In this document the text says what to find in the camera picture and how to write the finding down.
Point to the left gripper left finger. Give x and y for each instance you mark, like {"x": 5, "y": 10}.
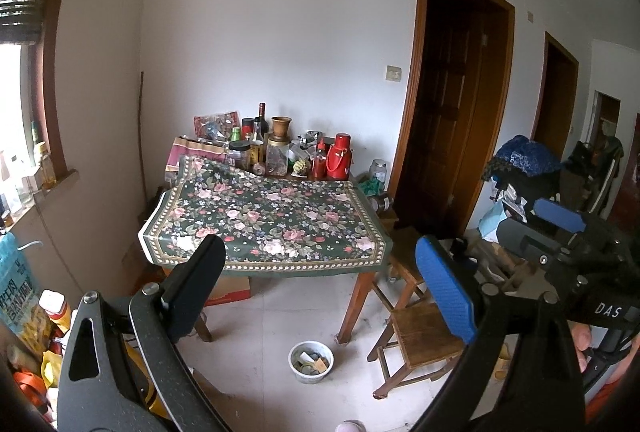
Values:
{"x": 121, "y": 369}

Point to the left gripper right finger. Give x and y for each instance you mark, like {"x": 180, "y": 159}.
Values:
{"x": 543, "y": 387}

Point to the white trash bowl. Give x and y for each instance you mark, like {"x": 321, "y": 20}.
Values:
{"x": 311, "y": 361}

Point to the person's right hand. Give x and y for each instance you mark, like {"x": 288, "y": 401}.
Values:
{"x": 582, "y": 337}

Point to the small wooden chair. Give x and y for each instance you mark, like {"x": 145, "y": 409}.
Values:
{"x": 416, "y": 345}

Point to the blue clothes pile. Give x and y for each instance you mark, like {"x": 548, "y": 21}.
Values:
{"x": 522, "y": 155}

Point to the floral green tablecloth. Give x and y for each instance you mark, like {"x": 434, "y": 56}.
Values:
{"x": 270, "y": 226}

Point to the pink folded cloth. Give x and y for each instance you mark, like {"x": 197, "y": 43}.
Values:
{"x": 183, "y": 146}

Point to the clear glass jar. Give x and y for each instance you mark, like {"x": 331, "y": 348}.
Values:
{"x": 378, "y": 170}

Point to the black lid glass jar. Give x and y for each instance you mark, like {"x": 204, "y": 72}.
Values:
{"x": 239, "y": 154}

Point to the yellow liquor bottle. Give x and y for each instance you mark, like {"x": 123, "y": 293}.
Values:
{"x": 257, "y": 144}

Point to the dark wooden door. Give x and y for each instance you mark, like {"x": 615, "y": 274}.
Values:
{"x": 458, "y": 80}

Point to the patterned snack bag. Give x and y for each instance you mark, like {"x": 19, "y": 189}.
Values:
{"x": 217, "y": 127}

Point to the small green bottle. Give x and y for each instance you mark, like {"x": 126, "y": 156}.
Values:
{"x": 235, "y": 134}

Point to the tall glass storage jar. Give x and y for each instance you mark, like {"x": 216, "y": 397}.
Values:
{"x": 277, "y": 157}

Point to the yellow knobbly ball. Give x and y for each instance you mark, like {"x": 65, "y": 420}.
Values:
{"x": 300, "y": 168}

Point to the red thermos flask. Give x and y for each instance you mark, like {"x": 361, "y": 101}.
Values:
{"x": 339, "y": 158}

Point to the red sauce squeeze bottle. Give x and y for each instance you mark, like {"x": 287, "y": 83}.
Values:
{"x": 318, "y": 168}

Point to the dark wine bottle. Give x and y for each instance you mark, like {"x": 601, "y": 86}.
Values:
{"x": 264, "y": 126}

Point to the terracotta clay pot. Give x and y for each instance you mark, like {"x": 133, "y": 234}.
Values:
{"x": 280, "y": 127}

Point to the wall light switch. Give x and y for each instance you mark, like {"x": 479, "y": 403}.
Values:
{"x": 393, "y": 74}

